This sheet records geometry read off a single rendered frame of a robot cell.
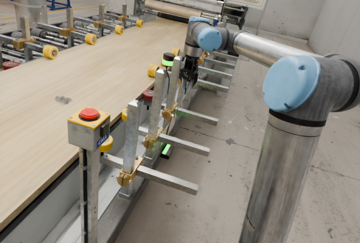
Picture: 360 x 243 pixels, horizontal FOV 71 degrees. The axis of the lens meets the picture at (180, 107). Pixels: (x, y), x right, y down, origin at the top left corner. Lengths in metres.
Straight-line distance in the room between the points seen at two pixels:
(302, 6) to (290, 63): 9.48
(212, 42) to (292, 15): 9.02
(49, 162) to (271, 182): 0.72
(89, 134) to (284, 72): 0.43
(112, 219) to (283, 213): 0.64
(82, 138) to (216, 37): 0.64
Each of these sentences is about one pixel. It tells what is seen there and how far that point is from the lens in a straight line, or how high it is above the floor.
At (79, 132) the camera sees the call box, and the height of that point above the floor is 1.19.
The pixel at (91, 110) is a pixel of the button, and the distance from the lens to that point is 0.62.
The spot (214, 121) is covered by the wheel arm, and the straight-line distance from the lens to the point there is 1.41.
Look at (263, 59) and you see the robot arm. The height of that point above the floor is 1.34.
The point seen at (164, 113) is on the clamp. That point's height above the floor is 0.85.
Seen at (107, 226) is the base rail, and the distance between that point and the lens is 1.04.
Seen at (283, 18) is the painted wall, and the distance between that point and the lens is 9.98.
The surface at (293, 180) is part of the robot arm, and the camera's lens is 0.62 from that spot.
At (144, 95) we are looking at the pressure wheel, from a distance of 1.43.
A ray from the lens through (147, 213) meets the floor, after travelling 1.98.
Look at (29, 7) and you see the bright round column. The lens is 5.07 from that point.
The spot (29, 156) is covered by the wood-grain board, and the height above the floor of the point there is 0.90.
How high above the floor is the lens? 1.55
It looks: 28 degrees down
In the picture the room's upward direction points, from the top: 11 degrees clockwise
